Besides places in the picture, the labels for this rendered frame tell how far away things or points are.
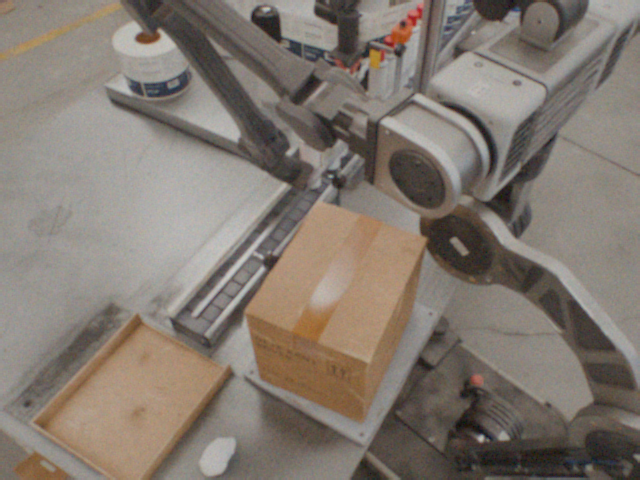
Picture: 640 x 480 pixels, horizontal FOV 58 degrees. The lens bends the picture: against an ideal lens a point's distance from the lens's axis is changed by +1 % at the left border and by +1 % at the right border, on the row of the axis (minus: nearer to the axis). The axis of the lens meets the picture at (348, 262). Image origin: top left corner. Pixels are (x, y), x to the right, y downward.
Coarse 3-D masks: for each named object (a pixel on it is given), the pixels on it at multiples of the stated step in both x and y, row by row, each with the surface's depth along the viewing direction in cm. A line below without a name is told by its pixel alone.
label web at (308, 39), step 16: (416, 0) 177; (288, 16) 172; (368, 16) 171; (384, 16) 174; (400, 16) 178; (288, 32) 176; (304, 32) 173; (320, 32) 171; (336, 32) 168; (368, 32) 175; (384, 32) 179; (288, 48) 180; (304, 48) 177; (320, 48) 175; (368, 48) 180
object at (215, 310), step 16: (464, 16) 206; (320, 160) 159; (288, 192) 151; (320, 192) 152; (272, 208) 148; (304, 208) 148; (288, 224) 145; (272, 240) 141; (240, 256) 138; (224, 272) 135; (240, 272) 135; (256, 272) 137; (208, 288) 132; (240, 288) 132; (192, 304) 129; (224, 304) 130; (176, 320) 127; (192, 320) 127; (208, 320) 127
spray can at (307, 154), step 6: (300, 144) 141; (300, 150) 142; (306, 150) 141; (312, 150) 141; (300, 156) 144; (306, 156) 142; (312, 156) 142; (318, 156) 144; (312, 162) 144; (318, 162) 145; (318, 168) 147; (312, 174) 147; (318, 180) 150; (318, 186) 152
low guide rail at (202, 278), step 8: (320, 152) 158; (280, 192) 146; (272, 200) 145; (264, 208) 143; (256, 216) 141; (248, 224) 140; (240, 232) 138; (248, 232) 140; (232, 240) 136; (240, 240) 138; (224, 248) 135; (232, 248) 136; (224, 256) 134; (216, 264) 133; (208, 272) 131; (200, 280) 129; (192, 288) 128; (184, 296) 126; (176, 304) 125; (184, 304) 127; (168, 312) 125; (176, 312) 126
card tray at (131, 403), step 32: (128, 320) 128; (128, 352) 127; (160, 352) 127; (192, 352) 127; (96, 384) 122; (128, 384) 122; (160, 384) 122; (192, 384) 123; (64, 416) 118; (96, 416) 118; (128, 416) 118; (160, 416) 118; (192, 416) 116; (64, 448) 114; (96, 448) 114; (128, 448) 114; (160, 448) 114
